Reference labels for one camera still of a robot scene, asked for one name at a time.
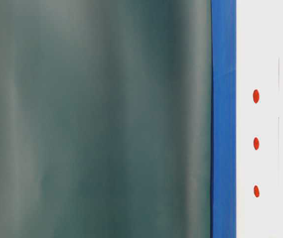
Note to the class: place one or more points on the red dot mark middle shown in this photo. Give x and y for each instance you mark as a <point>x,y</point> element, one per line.
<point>256,143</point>

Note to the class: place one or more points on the red dot mark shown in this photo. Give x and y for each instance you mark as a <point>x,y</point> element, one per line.
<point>256,96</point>
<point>256,191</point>
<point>256,143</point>

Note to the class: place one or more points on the red dot mark upper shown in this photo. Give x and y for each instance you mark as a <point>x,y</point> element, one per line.
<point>256,96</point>

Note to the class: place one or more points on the red dot mark lower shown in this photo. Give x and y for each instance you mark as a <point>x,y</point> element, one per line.
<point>256,191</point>

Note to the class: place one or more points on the green backdrop curtain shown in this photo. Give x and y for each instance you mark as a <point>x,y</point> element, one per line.
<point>105,118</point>

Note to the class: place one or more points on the blue table cloth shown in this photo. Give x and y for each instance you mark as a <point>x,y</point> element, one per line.
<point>223,171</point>

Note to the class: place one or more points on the white foam board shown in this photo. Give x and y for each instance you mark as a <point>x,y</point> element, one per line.
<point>259,65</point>

